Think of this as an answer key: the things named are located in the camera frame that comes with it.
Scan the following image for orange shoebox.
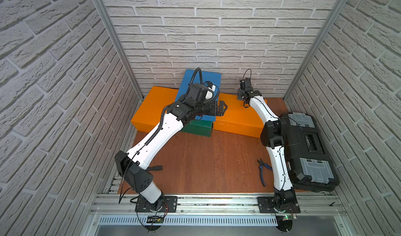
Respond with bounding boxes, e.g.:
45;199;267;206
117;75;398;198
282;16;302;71
131;86;178;133
214;94;264;138

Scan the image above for aluminium front rail frame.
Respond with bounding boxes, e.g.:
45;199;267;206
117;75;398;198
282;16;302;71
81;193;356;236

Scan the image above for right corner aluminium profile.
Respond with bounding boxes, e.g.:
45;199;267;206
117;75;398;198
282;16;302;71
283;0;348;101

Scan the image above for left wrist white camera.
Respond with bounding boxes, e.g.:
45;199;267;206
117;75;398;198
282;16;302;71
204;81;217;100

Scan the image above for left corner aluminium profile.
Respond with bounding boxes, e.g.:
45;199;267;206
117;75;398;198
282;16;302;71
93;0;145;102

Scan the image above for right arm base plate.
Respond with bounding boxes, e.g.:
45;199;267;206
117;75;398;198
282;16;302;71
257;196;301;214

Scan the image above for black handled screwdriver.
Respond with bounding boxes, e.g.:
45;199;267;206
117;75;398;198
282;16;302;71
147;166;163;171

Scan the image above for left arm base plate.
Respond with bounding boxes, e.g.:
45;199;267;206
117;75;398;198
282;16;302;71
135;195;178;214

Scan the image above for blue handled pliers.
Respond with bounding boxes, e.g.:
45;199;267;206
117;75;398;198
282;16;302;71
256;158;273;187

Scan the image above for green shoebox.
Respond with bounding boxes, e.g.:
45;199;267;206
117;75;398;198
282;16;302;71
181;120;213;137

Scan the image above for corner aluminium profile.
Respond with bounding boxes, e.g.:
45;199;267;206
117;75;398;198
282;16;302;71
283;0;348;101
93;0;145;102

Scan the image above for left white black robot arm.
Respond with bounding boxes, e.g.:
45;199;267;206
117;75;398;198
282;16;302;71
115;81;228;211

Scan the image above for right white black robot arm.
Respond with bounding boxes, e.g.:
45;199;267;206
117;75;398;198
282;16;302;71
238;78;297;213

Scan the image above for black grey toolbox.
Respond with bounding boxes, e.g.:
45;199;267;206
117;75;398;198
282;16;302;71
280;112;340;192

